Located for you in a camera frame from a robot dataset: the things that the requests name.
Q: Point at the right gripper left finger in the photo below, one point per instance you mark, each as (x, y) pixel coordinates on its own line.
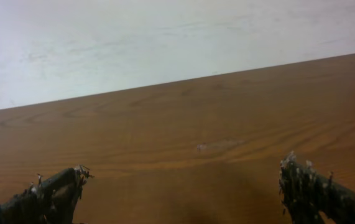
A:
(50, 201)

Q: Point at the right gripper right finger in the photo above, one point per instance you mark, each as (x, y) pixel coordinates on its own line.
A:
(307, 194)

